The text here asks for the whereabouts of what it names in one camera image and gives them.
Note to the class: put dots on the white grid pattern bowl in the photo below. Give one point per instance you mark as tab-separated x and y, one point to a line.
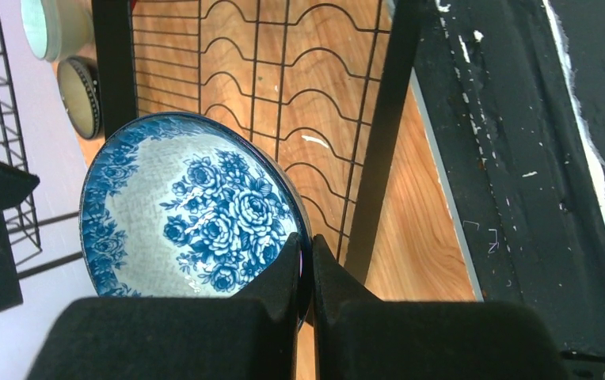
56	29

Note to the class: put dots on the black wire dish rack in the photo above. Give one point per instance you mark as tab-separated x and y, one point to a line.
297	78

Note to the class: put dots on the white blue rose bowl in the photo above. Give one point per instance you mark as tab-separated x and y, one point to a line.
178	205

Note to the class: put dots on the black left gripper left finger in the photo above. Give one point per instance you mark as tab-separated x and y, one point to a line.
251	335

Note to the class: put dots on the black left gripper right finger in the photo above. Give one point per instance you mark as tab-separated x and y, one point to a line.
360	336

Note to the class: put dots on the black patterned rim bowl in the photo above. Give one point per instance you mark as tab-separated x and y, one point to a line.
77	79

